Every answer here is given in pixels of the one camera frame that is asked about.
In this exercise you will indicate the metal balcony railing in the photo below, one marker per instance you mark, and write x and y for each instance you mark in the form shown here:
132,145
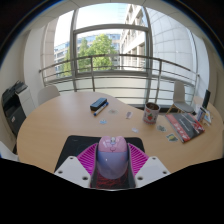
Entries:
110,56

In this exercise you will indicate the black cylinder speaker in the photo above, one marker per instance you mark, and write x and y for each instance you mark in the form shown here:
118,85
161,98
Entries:
206,99

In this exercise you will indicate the black whiteboard eraser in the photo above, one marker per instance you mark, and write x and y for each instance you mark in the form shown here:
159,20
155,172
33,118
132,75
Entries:
98,103

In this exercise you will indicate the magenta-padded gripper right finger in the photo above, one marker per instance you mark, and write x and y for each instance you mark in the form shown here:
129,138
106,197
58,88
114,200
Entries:
151,170

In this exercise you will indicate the black mouse pad red print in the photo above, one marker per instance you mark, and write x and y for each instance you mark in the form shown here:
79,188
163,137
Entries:
76,143

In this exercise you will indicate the small sticker card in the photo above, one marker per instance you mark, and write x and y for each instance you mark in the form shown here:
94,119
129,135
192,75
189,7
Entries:
135,130
172,137
129,115
103,122
161,128

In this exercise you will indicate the black and white printer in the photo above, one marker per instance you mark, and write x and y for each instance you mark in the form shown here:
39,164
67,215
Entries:
15,106

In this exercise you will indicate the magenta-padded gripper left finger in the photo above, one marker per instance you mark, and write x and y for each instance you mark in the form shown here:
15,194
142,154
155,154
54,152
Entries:
71,170

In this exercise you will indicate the white chair with wooden legs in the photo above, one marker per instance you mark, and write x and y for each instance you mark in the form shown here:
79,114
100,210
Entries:
6,152

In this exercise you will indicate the white mug with red print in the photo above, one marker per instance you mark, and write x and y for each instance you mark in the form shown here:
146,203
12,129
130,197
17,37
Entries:
151,113

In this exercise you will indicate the pink and lilac computer mouse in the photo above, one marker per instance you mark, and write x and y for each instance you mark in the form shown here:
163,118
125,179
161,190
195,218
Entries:
112,156

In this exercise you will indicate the green tree outside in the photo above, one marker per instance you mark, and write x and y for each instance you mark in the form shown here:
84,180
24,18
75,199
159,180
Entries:
98,50

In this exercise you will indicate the red and grey magazine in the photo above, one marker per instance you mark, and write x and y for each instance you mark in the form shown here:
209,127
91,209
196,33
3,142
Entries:
185,126

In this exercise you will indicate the blue marker pen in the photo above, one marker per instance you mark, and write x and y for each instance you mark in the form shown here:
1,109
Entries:
101,109

